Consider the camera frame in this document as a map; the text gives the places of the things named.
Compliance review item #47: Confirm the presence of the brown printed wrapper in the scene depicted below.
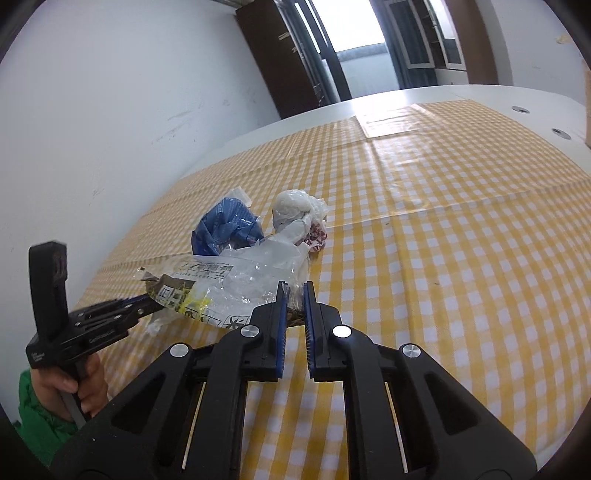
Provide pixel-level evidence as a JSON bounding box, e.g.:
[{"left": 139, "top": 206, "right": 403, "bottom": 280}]
[{"left": 137, "top": 267, "right": 252, "bottom": 330}]

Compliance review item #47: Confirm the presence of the yellow checked tablecloth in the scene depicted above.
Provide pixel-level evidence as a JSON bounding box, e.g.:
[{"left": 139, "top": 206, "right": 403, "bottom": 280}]
[{"left": 69, "top": 98, "right": 591, "bottom": 480}]

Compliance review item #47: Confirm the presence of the white plastic bag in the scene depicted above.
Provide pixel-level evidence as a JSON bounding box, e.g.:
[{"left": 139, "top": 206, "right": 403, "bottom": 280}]
[{"left": 270, "top": 188, "right": 331, "bottom": 241}]

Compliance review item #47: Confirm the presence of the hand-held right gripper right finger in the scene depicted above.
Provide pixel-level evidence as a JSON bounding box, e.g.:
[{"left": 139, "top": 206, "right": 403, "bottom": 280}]
[{"left": 303, "top": 280, "right": 539, "bottom": 480}]

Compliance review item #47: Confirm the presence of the bright balcony window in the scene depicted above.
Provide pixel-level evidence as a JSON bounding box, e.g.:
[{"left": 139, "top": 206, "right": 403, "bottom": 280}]
[{"left": 307, "top": 0, "right": 402, "bottom": 100}]

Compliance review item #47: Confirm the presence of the dark brown wardrobe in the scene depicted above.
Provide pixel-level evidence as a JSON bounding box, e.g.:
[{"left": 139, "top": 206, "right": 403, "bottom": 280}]
[{"left": 235, "top": 0, "right": 340, "bottom": 120}]

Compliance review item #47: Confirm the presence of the blue plastic wrapper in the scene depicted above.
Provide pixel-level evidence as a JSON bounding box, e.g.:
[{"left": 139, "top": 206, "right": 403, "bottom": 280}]
[{"left": 191, "top": 196, "right": 266, "bottom": 256}]

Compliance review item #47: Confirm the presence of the red patterned candy wrapper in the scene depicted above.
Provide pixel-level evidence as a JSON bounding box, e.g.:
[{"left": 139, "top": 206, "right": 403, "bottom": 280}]
[{"left": 300, "top": 220, "right": 328, "bottom": 252}]

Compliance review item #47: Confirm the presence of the person's left hand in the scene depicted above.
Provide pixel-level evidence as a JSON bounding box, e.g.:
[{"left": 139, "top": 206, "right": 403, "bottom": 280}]
[{"left": 30, "top": 353, "right": 109, "bottom": 418}]

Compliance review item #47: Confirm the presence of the person's left forearm green sleeve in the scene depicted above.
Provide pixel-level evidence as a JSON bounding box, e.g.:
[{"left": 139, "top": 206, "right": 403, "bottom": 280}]
[{"left": 16, "top": 369, "right": 79, "bottom": 467}]

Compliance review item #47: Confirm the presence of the clear printed plastic bag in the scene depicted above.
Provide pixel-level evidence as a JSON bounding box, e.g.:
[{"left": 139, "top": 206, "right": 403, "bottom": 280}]
[{"left": 148, "top": 231, "right": 311, "bottom": 330}]

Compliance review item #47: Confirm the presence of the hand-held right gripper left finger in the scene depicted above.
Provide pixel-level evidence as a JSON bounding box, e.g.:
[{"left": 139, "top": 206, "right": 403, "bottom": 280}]
[{"left": 51, "top": 280, "right": 289, "bottom": 480}]

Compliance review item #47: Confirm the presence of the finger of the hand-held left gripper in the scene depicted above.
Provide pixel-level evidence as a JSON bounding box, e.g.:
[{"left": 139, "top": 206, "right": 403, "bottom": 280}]
[
  {"left": 85, "top": 318, "right": 140, "bottom": 345},
  {"left": 69, "top": 298, "right": 160, "bottom": 325}
]

